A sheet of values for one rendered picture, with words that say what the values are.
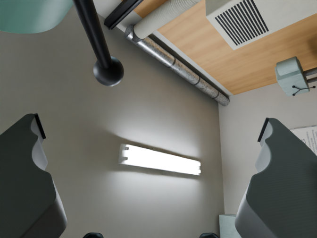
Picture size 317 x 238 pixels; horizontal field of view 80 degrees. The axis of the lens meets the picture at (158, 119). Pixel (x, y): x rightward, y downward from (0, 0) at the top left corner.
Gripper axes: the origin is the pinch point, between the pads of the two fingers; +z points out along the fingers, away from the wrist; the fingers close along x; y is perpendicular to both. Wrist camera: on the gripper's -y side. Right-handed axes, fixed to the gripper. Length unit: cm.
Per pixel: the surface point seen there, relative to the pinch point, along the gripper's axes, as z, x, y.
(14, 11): 13.9, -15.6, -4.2
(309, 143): 172, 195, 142
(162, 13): 180, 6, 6
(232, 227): 122, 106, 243
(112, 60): 10.8, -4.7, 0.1
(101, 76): 9.8, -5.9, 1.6
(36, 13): 15.2, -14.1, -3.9
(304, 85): 179, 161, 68
